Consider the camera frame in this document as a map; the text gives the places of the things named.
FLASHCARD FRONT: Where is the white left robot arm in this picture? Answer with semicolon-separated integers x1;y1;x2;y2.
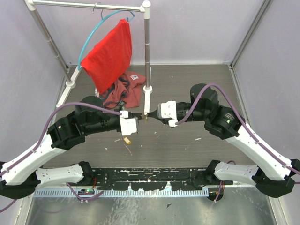
0;96;142;200

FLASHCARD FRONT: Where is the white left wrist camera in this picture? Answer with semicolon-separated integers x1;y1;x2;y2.
120;111;139;136

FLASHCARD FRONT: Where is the teal clothes hanger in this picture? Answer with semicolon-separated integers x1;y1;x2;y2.
77;8;135;71

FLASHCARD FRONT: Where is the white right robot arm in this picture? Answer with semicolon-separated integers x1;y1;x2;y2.
147;83;300;198

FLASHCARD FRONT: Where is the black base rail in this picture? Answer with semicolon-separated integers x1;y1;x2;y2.
67;166;234;192

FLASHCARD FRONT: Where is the silver white clothes rack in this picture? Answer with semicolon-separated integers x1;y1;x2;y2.
23;0;153;116

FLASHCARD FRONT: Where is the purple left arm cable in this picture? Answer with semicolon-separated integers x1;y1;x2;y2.
0;102;122;210

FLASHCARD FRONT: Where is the dark red crumpled shirt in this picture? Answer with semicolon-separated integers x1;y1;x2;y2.
95;71;146;109

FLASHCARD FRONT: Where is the bright red shirt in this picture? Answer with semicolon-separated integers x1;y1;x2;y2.
81;19;132;94

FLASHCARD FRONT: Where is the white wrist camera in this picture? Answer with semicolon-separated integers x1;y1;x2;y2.
157;100;178;128
120;111;139;136

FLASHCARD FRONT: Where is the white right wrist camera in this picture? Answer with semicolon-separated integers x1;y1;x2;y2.
157;100;178;128

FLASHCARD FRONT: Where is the grey slotted cable duct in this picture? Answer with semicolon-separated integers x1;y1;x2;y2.
33;187;209;198

